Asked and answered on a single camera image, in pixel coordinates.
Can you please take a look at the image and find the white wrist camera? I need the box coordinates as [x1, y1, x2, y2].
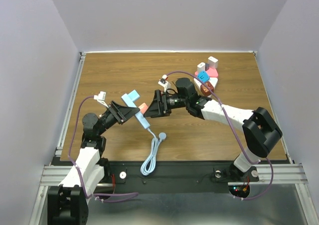
[158, 74, 171, 93]
[93, 91, 108, 108]

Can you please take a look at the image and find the blue plug adapter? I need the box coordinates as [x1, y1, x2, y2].
[197, 71, 210, 83]

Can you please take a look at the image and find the white charger plug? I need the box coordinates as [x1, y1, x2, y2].
[207, 56, 219, 69]
[197, 62, 206, 74]

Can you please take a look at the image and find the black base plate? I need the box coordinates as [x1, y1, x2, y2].
[49, 160, 260, 195]

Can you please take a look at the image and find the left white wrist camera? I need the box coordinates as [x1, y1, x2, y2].
[93, 91, 108, 108]

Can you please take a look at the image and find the light blue power strip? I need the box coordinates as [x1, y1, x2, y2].
[121, 90, 166, 176]

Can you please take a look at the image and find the white charger plug rear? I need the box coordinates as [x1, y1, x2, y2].
[207, 56, 219, 69]

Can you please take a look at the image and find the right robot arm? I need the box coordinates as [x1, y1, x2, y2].
[144, 78, 283, 180]

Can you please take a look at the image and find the dark red plug adapter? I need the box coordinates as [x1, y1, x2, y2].
[200, 82, 214, 97]

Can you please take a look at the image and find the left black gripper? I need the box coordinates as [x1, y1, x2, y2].
[97, 101, 140, 135]

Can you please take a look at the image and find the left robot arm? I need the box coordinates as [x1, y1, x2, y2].
[47, 101, 140, 225]

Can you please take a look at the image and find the pink plug adapter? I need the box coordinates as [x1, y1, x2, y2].
[139, 103, 148, 114]

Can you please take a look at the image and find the white charger plug front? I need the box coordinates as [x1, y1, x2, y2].
[197, 62, 206, 74]

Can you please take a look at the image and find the white triangular socket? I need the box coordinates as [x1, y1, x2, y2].
[193, 78, 218, 95]

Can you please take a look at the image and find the pink triangular socket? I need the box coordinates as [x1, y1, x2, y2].
[195, 68, 219, 78]

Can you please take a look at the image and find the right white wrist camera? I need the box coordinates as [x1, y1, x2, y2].
[158, 74, 171, 93]

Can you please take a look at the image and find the aluminium frame rail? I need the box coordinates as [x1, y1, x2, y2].
[30, 52, 310, 225]

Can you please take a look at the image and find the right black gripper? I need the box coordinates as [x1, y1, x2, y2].
[143, 90, 188, 118]

